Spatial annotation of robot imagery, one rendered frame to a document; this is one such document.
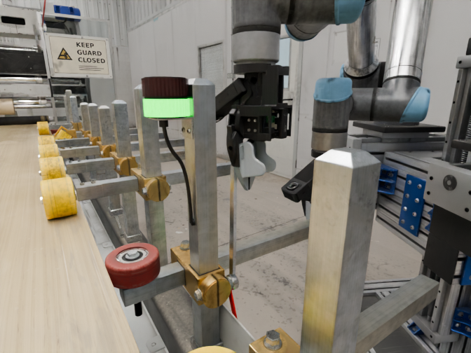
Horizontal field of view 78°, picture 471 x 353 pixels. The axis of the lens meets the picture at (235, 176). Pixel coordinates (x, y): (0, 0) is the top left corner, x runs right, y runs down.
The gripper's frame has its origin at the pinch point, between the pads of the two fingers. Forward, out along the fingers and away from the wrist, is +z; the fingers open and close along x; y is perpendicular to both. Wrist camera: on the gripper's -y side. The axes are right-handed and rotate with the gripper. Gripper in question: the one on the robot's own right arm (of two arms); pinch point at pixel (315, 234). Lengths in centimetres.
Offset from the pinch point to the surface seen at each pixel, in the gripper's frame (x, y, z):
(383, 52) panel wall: 131, 232, -68
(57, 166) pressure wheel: 47, -48, -14
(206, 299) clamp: -8.5, -33.5, -2.2
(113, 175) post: 69, -31, -3
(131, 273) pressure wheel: -3.8, -42.9, -7.6
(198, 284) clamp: -6.5, -33.8, -3.8
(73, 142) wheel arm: 99, -40, -12
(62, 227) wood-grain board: 18, -50, -8
